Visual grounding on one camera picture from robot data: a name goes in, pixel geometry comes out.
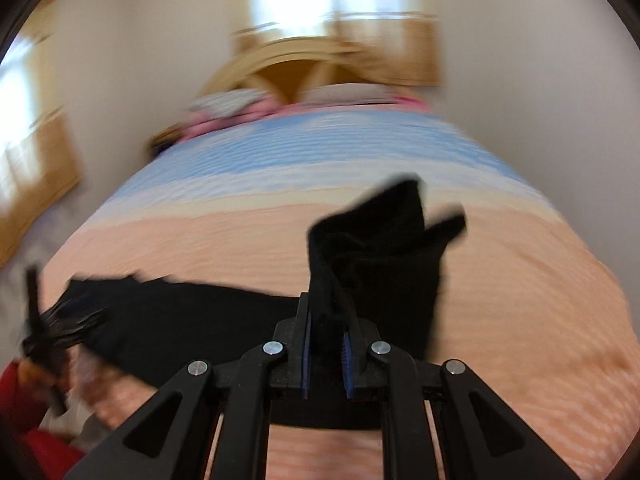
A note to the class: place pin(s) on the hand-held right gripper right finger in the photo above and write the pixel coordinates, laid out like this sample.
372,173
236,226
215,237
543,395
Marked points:
348,360

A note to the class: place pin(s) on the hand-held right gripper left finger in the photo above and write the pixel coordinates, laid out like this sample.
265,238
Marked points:
306,360

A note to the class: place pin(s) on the black pants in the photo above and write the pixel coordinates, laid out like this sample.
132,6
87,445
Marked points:
380,260

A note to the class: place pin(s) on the person's red clothing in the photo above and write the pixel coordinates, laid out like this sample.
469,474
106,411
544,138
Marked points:
30,455

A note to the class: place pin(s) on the beige floral window curtain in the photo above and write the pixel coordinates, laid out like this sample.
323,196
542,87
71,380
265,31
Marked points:
400,45
35,175

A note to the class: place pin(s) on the polka dot bed quilt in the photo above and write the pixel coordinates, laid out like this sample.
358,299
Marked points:
500,285

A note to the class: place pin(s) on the pink folded blanket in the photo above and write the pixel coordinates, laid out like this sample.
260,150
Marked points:
200,127

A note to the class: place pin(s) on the striped pillow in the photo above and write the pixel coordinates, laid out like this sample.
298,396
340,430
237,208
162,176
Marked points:
345,94

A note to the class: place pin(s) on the grey patterned pillow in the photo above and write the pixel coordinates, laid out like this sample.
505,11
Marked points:
225,102

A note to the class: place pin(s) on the wooden bed headboard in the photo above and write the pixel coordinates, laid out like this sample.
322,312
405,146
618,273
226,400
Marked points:
290,75

